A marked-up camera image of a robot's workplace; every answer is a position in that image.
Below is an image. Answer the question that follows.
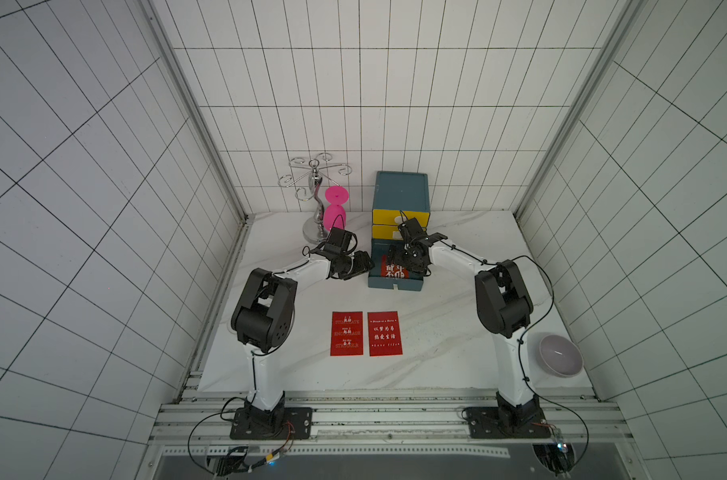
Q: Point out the yellow drawer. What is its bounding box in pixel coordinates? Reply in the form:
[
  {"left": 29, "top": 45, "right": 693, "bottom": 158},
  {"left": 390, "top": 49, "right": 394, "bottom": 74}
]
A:
[
  {"left": 373, "top": 208, "right": 431, "bottom": 228},
  {"left": 371, "top": 225, "right": 403, "bottom": 241}
]

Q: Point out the red postcard white text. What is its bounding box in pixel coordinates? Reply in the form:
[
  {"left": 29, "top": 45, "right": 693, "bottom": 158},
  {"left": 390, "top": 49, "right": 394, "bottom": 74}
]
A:
[{"left": 330, "top": 311, "right": 364, "bottom": 357}]

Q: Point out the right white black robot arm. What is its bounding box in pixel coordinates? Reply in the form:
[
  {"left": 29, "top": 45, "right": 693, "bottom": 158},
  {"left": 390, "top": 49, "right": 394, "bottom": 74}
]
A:
[{"left": 387, "top": 217, "right": 541, "bottom": 430}]

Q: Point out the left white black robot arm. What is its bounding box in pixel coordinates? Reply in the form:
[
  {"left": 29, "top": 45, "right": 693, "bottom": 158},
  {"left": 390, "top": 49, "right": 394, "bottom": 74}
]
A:
[{"left": 229, "top": 227, "right": 373, "bottom": 427}]

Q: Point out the teal drawer cabinet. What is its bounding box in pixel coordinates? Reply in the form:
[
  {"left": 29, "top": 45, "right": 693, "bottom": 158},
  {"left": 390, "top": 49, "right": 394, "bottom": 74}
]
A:
[{"left": 373, "top": 171, "right": 431, "bottom": 213}]

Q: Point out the pink plastic goblet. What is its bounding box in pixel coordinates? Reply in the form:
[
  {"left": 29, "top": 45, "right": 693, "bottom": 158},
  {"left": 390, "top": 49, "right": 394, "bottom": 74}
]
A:
[{"left": 323, "top": 186, "right": 350, "bottom": 231}]

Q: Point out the silver metal cup stand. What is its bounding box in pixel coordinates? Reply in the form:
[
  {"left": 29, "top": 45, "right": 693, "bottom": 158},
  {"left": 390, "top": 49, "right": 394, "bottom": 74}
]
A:
[{"left": 279, "top": 152, "right": 353, "bottom": 244}]

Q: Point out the lilac bowl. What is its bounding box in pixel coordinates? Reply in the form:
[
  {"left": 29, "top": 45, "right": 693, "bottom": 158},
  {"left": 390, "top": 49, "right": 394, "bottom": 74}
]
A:
[{"left": 539, "top": 334, "right": 585, "bottom": 378}]

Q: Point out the right base black cable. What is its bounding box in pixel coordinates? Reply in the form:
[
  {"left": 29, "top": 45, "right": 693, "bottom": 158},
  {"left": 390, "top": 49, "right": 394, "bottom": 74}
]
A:
[{"left": 509, "top": 254, "right": 591, "bottom": 475}]

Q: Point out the base black cable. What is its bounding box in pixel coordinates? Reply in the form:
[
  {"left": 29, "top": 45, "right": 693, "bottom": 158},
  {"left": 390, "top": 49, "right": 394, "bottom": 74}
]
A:
[
  {"left": 186, "top": 394, "right": 296, "bottom": 476},
  {"left": 509, "top": 254, "right": 591, "bottom": 475}
]

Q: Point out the aluminium mounting rail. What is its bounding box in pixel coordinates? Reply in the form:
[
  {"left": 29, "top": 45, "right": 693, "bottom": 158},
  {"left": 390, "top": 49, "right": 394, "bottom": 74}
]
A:
[{"left": 150, "top": 394, "right": 633, "bottom": 458}]

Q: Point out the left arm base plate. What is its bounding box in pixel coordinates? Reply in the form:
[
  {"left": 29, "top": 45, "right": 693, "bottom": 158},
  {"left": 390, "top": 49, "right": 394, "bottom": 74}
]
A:
[{"left": 230, "top": 406, "right": 314, "bottom": 440}]

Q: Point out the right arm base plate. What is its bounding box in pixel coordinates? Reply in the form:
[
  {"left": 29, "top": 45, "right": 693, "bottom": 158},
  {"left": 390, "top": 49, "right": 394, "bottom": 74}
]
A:
[{"left": 461, "top": 407, "right": 551, "bottom": 440}]

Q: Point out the left base black cable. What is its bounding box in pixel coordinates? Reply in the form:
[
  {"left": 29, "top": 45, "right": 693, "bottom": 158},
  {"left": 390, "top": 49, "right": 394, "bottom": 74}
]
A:
[{"left": 186, "top": 394, "right": 296, "bottom": 476}]

